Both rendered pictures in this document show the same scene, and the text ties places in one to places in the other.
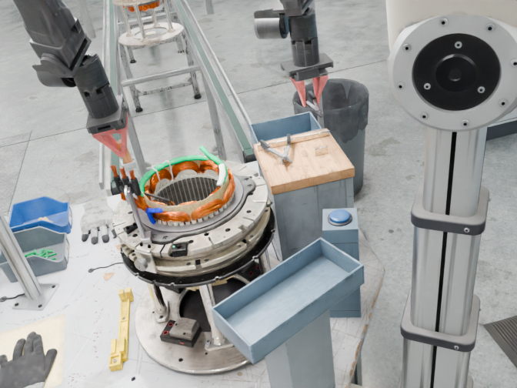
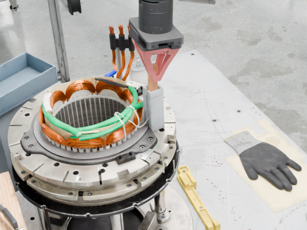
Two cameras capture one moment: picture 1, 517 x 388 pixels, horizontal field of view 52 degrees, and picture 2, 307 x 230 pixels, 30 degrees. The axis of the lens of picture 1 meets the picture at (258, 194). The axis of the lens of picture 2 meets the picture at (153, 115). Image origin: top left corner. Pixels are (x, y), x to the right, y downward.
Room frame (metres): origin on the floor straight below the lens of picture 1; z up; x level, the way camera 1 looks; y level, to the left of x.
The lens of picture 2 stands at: (1.76, 0.03, 1.77)
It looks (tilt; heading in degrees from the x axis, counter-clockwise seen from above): 37 degrees down; 165
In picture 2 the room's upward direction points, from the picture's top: 3 degrees counter-clockwise
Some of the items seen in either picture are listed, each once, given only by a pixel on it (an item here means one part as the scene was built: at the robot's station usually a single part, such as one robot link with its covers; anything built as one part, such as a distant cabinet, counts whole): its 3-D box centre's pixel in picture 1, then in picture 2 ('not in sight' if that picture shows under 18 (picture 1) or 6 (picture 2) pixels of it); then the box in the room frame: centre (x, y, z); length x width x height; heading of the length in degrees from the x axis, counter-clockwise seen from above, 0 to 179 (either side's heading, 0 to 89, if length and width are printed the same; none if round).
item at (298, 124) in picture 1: (290, 172); not in sight; (1.21, -0.09, 0.92); 0.17 x 0.11 x 0.28; 96
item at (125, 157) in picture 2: not in sight; (125, 157); (1.02, 0.18, 1.10); 0.03 x 0.01 x 0.01; 100
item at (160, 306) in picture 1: (151, 279); (158, 178); (0.89, 0.27, 0.91); 0.02 x 0.02 x 0.21
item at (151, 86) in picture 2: (125, 153); (152, 79); (0.94, 0.25, 1.20); 0.02 x 0.02 x 0.06
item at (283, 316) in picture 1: (296, 342); (10, 131); (0.64, -0.03, 0.92); 0.25 x 0.11 x 0.28; 123
